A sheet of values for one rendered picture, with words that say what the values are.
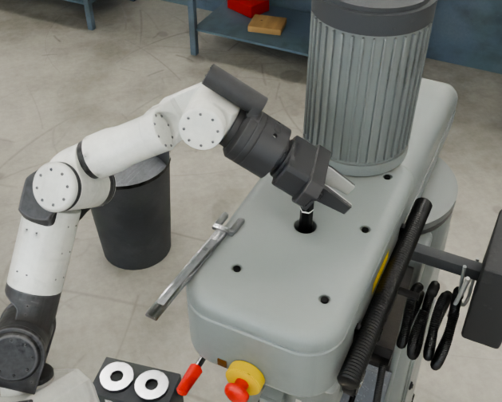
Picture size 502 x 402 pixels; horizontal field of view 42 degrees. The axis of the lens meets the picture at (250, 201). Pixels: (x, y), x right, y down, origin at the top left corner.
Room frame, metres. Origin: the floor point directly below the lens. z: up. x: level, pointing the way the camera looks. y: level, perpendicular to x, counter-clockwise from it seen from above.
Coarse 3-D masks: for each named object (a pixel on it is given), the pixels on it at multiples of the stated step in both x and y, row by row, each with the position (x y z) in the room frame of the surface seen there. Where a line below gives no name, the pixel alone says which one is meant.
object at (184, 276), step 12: (216, 228) 0.78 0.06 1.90; (228, 228) 0.78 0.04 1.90; (216, 240) 0.75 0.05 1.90; (204, 252) 0.73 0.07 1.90; (192, 264) 0.70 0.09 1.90; (180, 276) 0.68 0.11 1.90; (192, 276) 0.68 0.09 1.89; (168, 288) 0.65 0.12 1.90; (180, 288) 0.65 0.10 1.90; (156, 300) 0.63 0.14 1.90; (168, 300) 0.63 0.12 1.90; (156, 312) 0.61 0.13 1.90
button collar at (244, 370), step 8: (232, 368) 0.59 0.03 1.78; (240, 368) 0.59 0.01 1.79; (248, 368) 0.59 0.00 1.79; (256, 368) 0.59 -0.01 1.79; (232, 376) 0.59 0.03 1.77; (240, 376) 0.58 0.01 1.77; (248, 376) 0.58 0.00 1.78; (256, 376) 0.58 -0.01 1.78; (248, 384) 0.58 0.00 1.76; (256, 384) 0.57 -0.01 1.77; (248, 392) 0.58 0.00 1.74; (256, 392) 0.57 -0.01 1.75
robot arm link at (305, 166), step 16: (272, 128) 0.80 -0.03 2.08; (288, 128) 0.82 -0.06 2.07; (256, 144) 0.78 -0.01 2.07; (272, 144) 0.78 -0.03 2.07; (288, 144) 0.80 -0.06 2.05; (304, 144) 0.83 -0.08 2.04; (256, 160) 0.77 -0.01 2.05; (272, 160) 0.77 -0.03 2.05; (288, 160) 0.78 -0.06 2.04; (304, 160) 0.79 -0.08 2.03; (320, 160) 0.80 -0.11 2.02; (288, 176) 0.76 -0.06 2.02; (304, 176) 0.76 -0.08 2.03; (320, 176) 0.77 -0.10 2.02; (288, 192) 0.76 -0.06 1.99; (304, 192) 0.74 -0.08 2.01; (320, 192) 0.74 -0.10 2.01; (304, 208) 0.74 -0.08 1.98
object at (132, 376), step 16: (112, 368) 1.04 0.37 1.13; (128, 368) 1.04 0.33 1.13; (144, 368) 1.05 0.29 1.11; (96, 384) 1.00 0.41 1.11; (112, 384) 0.99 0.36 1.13; (128, 384) 0.99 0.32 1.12; (144, 384) 0.99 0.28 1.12; (160, 384) 0.99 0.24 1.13; (176, 384) 1.00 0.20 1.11; (112, 400) 0.96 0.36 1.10; (128, 400) 0.95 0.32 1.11; (144, 400) 0.95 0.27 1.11; (160, 400) 0.95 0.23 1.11; (176, 400) 0.99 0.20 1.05
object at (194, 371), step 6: (198, 360) 0.66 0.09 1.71; (204, 360) 0.66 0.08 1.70; (192, 366) 0.64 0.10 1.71; (198, 366) 0.65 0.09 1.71; (186, 372) 0.63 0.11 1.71; (192, 372) 0.63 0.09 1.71; (198, 372) 0.64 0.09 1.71; (186, 378) 0.62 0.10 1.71; (192, 378) 0.62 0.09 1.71; (180, 384) 0.61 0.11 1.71; (186, 384) 0.61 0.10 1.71; (192, 384) 0.62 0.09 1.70; (180, 390) 0.60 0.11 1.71; (186, 390) 0.60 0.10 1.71
